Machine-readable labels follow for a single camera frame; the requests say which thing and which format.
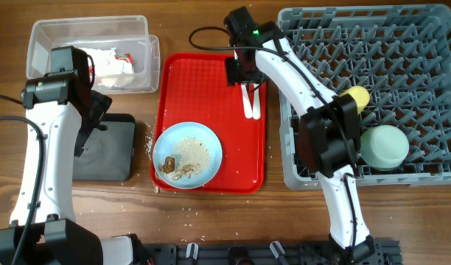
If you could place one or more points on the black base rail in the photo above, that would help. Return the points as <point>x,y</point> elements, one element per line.
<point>306,253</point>

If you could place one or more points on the red serving tray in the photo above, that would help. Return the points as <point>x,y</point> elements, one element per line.
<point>194,88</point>

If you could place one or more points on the yellow plastic cup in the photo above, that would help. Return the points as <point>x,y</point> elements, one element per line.
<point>360,95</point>

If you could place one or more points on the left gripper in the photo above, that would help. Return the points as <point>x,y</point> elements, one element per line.
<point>102,104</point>

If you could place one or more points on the clear plastic bin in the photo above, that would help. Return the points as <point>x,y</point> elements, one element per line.
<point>126,33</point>

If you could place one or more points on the light blue plate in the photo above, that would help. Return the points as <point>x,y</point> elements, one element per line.
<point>197,151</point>

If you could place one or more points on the brown food scrap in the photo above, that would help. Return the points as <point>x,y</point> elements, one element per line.
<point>168,166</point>

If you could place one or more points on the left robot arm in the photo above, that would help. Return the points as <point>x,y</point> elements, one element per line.
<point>70,132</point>

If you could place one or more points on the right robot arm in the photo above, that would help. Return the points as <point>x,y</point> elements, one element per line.
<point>328,134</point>

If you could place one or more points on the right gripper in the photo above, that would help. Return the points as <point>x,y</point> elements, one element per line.
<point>232,73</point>

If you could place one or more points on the white napkin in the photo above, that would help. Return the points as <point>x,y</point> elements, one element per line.
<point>110,69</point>

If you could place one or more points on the grey dishwasher rack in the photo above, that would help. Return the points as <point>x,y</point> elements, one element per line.
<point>402,55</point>

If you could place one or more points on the mint green bowl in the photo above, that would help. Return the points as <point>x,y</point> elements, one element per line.
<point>384,147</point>

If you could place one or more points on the black plastic bin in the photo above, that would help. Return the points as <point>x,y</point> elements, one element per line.
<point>108,152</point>

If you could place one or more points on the white plastic fork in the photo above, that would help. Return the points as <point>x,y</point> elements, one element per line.
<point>246,102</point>

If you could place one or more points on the white plastic spoon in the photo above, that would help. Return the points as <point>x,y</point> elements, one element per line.
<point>256,109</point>

